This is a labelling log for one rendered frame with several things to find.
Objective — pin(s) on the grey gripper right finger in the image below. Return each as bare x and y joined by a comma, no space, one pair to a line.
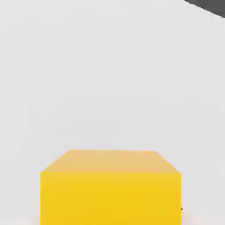
183,218

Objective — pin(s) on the small yellow cube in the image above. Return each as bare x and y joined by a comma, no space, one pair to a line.
110,193

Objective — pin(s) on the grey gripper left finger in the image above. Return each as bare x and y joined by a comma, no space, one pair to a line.
36,222

